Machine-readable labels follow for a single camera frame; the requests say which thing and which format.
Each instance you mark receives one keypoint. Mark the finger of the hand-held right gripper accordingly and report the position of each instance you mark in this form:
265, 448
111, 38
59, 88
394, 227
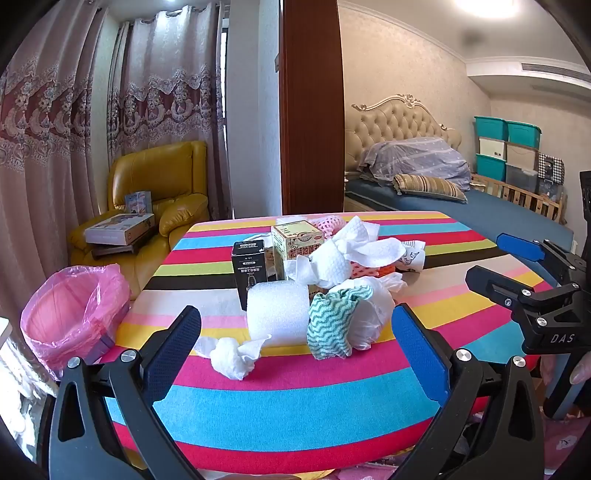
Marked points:
519, 247
498, 288

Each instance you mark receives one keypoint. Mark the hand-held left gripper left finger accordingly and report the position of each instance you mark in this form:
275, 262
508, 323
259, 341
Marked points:
178, 350

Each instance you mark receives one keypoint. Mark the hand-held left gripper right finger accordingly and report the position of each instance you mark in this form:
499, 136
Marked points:
420, 355

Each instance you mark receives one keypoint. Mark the black carton box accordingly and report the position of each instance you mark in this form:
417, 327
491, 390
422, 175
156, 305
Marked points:
247, 277

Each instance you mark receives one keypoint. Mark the pink and orange foam net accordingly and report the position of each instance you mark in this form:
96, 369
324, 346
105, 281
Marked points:
325, 225
362, 270

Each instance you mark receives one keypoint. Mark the white foam sheet roll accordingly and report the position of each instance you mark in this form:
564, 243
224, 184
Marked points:
277, 314

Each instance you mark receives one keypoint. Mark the trash bin with pink bag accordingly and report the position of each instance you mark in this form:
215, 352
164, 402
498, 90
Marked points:
69, 314

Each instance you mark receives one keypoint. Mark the person's right hand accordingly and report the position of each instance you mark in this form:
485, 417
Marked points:
580, 371

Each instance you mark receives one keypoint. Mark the bed with blue sheet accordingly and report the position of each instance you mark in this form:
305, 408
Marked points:
498, 217

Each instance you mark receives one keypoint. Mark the crumpled white tissue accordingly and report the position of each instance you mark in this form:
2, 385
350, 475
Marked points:
231, 360

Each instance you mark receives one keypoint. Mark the white plastic bag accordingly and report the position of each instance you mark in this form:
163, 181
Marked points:
374, 318

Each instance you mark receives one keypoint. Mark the black white checkered bag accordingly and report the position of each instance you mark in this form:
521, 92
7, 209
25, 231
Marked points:
551, 168

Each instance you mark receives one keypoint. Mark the printed paper cup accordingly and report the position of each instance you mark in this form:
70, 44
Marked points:
411, 261

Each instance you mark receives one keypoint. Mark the green wavy pattern cloth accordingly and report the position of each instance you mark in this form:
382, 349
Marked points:
330, 327

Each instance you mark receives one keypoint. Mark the stack of storage bins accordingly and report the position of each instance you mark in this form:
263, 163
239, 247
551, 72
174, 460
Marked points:
505, 152

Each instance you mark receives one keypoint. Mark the striped brown pillow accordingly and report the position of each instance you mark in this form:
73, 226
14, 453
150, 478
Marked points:
429, 187

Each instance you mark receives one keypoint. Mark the dark wooden tray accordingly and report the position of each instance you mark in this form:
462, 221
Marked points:
115, 250

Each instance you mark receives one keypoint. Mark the white paper towel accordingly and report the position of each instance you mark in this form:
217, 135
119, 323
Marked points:
323, 267
369, 247

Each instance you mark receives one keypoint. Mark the striped colourful tablecloth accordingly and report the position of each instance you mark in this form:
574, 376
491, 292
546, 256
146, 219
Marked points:
300, 406

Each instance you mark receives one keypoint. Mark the flat white cardboard box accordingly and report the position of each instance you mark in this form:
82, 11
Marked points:
120, 228

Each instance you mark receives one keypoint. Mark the folded lavender blanket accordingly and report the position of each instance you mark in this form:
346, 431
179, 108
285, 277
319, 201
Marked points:
415, 157

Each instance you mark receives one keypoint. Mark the small blue picture box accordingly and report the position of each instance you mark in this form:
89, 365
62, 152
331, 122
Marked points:
137, 203

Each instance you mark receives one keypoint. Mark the beige and green carton box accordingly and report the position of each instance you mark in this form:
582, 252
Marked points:
295, 244

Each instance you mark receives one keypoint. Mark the white side table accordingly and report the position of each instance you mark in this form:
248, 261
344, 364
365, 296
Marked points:
4, 332

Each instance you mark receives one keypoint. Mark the ceiling air vent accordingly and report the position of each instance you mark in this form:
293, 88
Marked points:
554, 69

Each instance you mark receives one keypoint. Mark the yellow leather armchair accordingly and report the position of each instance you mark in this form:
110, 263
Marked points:
157, 170

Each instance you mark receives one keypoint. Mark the ceiling light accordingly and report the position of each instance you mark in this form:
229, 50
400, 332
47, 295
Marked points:
480, 5

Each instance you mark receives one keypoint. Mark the beige lace curtain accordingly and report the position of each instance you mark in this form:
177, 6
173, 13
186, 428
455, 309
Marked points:
46, 115
171, 83

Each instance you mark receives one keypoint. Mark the wooden bed rail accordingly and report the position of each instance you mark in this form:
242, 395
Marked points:
521, 196

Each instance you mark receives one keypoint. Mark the brown wooden door frame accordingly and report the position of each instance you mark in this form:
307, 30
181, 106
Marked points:
309, 115

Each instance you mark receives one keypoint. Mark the wall switch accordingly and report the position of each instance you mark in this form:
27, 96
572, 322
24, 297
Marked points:
277, 62

